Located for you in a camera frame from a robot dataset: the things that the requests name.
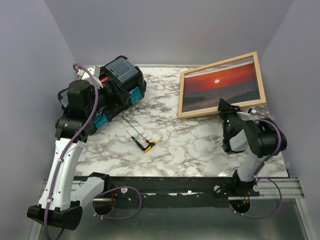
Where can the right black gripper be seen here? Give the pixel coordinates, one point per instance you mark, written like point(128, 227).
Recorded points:
point(223, 106)

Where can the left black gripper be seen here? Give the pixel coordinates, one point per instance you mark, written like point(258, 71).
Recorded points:
point(113, 99)

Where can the wooden picture frame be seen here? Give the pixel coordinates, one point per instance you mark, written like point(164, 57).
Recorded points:
point(237, 80)

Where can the green black screwdriver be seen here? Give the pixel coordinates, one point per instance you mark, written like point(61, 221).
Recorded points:
point(137, 142)

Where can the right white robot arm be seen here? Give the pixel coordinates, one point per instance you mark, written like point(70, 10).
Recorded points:
point(253, 131)

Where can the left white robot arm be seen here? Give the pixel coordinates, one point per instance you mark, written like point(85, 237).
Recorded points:
point(58, 206)

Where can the black plastic toolbox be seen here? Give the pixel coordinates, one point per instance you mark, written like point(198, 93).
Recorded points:
point(125, 82)

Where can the yellow black hex key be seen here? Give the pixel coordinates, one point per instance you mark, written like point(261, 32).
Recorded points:
point(150, 144)

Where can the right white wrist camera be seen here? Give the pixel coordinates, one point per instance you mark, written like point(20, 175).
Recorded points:
point(250, 114)

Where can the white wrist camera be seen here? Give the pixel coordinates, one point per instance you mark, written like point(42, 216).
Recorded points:
point(250, 114)
point(95, 72)

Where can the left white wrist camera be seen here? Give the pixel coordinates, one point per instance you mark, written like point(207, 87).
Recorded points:
point(95, 72)

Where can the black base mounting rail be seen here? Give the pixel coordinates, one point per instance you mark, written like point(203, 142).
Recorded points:
point(159, 192)

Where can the aluminium extrusion rail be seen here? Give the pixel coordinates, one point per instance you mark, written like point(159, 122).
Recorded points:
point(290, 188)

